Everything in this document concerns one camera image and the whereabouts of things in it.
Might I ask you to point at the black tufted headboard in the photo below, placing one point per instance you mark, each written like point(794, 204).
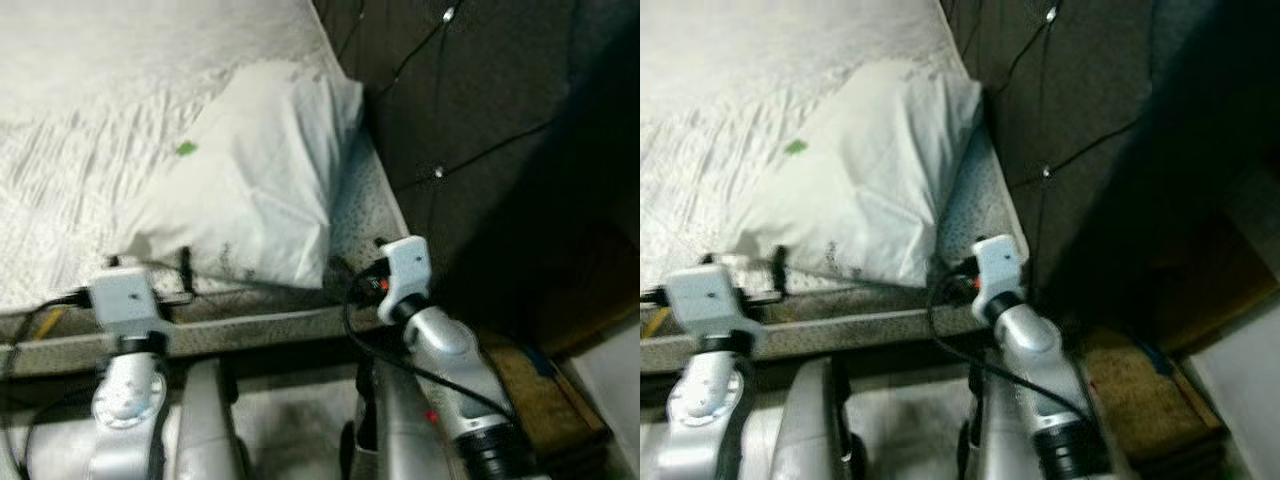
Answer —
point(1080, 90)
point(480, 100)

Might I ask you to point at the grey patterned mattress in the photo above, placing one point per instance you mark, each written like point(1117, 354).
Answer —
point(80, 100)
point(720, 100)

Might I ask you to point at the brown floor mat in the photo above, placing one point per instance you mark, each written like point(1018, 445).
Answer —
point(1140, 400)
point(530, 400)

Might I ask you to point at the grey robot right leg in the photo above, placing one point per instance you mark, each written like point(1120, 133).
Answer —
point(1000, 440)
point(395, 430)

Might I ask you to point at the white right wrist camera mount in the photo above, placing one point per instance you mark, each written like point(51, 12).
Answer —
point(405, 265)
point(998, 265)

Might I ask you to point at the white furniture panel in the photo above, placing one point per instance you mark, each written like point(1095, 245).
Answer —
point(615, 410)
point(1240, 400)

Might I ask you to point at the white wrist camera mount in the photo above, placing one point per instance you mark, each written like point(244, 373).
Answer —
point(998, 265)
point(705, 295)
point(125, 295)
point(405, 265)

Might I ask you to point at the white pillow green tree print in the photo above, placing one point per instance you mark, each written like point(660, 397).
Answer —
point(250, 170)
point(870, 170)

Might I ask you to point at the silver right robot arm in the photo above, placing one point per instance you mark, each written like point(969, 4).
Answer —
point(440, 340)
point(1030, 340)

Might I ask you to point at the grey robot leg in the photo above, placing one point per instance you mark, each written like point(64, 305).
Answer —
point(210, 430)
point(395, 430)
point(815, 430)
point(1000, 440)

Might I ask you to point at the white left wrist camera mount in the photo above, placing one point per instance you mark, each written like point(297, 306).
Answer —
point(125, 295)
point(705, 295)

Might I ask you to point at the grey robot left leg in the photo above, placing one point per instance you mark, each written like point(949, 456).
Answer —
point(210, 430)
point(815, 430)

